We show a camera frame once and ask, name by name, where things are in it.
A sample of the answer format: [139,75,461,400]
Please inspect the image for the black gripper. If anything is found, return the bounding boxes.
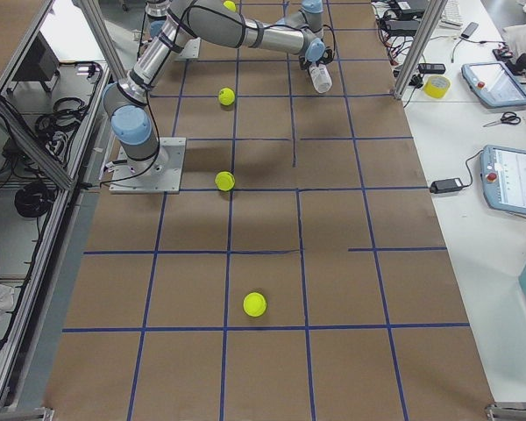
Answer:
[298,46,333,70]

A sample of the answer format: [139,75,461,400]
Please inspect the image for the clear tennis ball can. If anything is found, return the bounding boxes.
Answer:
[309,63,332,94]

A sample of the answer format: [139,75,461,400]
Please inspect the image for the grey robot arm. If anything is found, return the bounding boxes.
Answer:
[103,1,334,179]

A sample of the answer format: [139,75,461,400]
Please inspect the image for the tennis ball with black print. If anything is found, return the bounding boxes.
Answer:
[217,87,236,106]

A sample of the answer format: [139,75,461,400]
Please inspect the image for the tennis ball front left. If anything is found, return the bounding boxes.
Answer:
[223,0,237,12]

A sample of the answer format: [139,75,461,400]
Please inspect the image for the tennis ball near base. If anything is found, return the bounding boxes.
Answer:
[214,171,236,192]

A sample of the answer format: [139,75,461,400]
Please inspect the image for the tennis ball far right area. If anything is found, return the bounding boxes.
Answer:
[243,291,267,318]

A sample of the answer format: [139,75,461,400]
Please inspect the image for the black phone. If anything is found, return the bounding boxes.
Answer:
[417,63,446,75]

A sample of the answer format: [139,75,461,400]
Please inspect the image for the yellow tape roll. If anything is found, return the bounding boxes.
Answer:
[423,75,451,99]

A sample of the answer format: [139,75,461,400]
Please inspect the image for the black power adapter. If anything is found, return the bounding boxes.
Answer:
[429,178,465,194]

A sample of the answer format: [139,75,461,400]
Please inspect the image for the upper teach pendant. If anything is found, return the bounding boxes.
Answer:
[461,61,526,109]

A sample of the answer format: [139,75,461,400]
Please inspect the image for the teach pendant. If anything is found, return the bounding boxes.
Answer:
[480,145,526,215]
[461,61,526,109]

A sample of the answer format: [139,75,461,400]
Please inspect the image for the lower teach pendant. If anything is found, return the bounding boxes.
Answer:
[480,145,526,215]

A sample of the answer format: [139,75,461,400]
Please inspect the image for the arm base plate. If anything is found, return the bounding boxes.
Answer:
[109,137,187,194]
[175,38,201,61]

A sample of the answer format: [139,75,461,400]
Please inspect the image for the aluminium frame post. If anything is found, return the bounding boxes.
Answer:
[392,0,447,100]

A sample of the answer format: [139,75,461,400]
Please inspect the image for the black handled scissors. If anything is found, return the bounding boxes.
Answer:
[484,111,522,127]

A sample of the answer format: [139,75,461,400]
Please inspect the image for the coiled black cables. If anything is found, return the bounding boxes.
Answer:
[14,182,56,219]

